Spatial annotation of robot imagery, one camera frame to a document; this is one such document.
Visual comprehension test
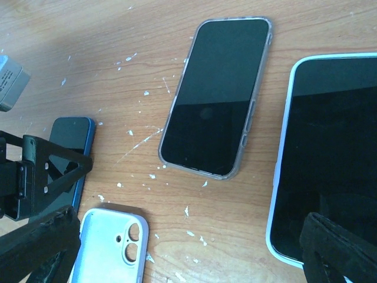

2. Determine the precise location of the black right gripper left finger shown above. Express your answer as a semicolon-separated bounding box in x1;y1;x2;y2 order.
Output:
1;206;81;282

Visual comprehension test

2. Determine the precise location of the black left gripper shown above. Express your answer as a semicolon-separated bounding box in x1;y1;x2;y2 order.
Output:
1;131;93;221

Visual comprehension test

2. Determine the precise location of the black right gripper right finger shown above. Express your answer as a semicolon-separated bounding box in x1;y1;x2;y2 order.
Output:
299;212;376;282

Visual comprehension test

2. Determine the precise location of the blue-edged black phone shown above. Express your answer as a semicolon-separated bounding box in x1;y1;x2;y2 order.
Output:
44;117;95;214

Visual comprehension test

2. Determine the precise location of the lavender plain phone case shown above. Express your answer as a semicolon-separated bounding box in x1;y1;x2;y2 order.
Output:
70;207;149;282

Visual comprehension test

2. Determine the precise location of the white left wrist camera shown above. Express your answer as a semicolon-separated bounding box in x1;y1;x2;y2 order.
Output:
0;55;31;112

